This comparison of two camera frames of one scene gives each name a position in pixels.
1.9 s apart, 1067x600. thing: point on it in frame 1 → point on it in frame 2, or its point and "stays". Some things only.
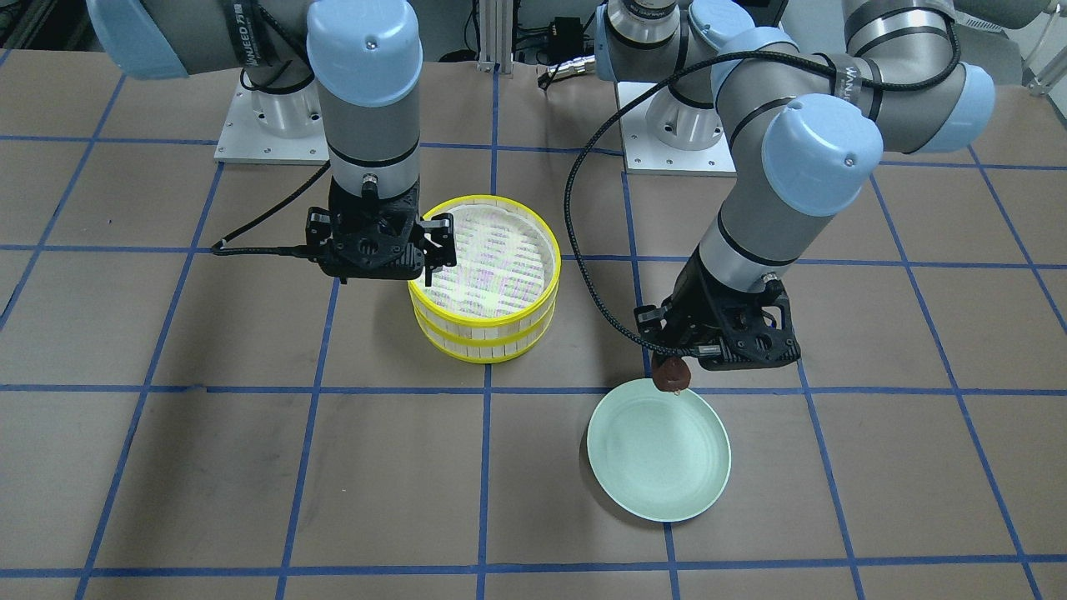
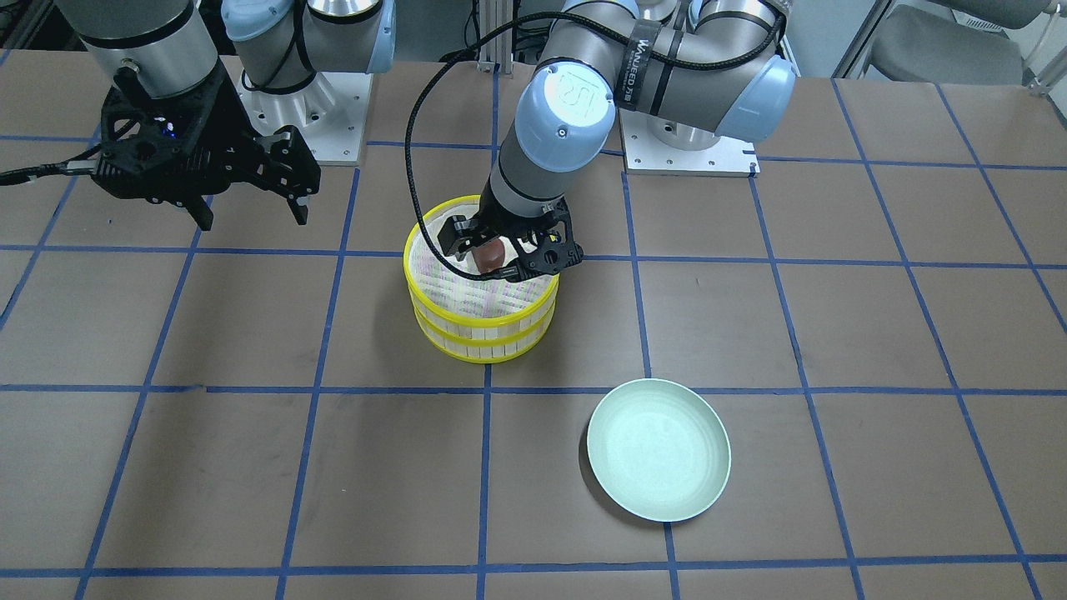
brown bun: [671, 373] → [489, 255]
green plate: [658, 456] stays
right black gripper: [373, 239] → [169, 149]
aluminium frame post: [495, 22] stays
